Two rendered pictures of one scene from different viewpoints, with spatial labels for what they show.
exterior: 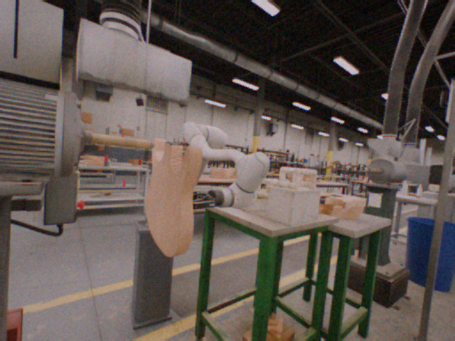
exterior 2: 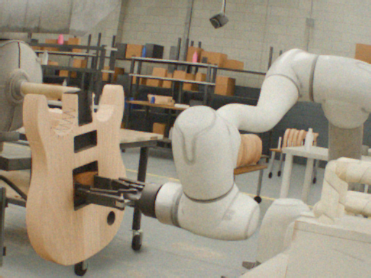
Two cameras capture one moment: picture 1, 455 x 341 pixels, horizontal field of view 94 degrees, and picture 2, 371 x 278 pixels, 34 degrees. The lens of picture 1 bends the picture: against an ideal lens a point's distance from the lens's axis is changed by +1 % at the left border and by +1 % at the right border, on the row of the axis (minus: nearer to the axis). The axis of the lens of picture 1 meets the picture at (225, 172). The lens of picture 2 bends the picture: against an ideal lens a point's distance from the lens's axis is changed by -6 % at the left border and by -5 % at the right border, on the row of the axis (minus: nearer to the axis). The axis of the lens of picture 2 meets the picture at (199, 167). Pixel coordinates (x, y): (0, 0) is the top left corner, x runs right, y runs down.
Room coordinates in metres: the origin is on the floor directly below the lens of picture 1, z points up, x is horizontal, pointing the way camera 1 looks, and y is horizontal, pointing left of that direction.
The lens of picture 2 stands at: (0.38, -1.18, 1.31)
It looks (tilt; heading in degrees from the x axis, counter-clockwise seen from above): 7 degrees down; 63
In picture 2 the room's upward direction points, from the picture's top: 7 degrees clockwise
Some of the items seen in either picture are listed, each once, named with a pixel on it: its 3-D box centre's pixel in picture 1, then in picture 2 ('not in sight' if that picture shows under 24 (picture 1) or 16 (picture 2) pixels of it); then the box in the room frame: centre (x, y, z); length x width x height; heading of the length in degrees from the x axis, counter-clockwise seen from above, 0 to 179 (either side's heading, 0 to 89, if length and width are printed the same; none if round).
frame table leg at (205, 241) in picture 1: (204, 275); not in sight; (1.37, 0.07, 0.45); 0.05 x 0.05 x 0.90; 37
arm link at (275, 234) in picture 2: not in sight; (286, 231); (1.59, 0.47, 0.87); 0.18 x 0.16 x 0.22; 131
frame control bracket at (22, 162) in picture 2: (36, 199); (24, 162); (0.74, 0.66, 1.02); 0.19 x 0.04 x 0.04; 37
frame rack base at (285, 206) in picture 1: (294, 203); (365, 271); (1.16, -0.39, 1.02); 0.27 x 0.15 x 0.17; 131
